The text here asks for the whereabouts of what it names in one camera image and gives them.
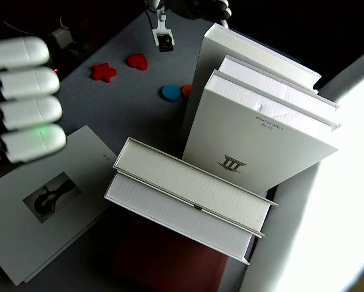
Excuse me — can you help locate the white book with faint lettering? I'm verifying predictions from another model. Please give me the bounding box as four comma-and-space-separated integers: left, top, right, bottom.
180, 23, 322, 136

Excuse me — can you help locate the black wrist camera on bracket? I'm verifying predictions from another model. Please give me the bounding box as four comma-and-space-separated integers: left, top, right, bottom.
151, 9, 175, 53

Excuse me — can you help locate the grey book with Chinese lettering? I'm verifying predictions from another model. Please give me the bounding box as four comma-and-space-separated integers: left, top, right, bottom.
112, 136, 280, 238

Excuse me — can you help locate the book with III emblem cover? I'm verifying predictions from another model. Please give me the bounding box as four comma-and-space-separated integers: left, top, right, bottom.
181, 69, 343, 194

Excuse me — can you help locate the thick red hardcover book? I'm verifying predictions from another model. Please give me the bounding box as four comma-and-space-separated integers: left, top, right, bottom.
113, 218, 230, 292

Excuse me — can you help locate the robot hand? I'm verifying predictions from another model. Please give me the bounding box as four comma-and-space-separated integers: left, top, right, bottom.
145, 0, 233, 29
0, 35, 67, 175

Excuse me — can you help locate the grey table cloth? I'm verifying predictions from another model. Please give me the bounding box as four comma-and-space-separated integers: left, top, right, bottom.
0, 12, 364, 292

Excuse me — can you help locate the blue round block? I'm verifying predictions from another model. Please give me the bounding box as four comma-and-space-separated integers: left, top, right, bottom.
161, 84, 182, 103

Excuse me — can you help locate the red star block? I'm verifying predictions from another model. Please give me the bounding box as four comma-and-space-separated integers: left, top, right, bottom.
91, 62, 118, 83

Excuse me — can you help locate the red heart block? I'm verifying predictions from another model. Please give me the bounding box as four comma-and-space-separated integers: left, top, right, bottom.
126, 54, 149, 71

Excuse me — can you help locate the white power adapter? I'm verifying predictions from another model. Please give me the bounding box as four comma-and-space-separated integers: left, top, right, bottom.
49, 26, 73, 49

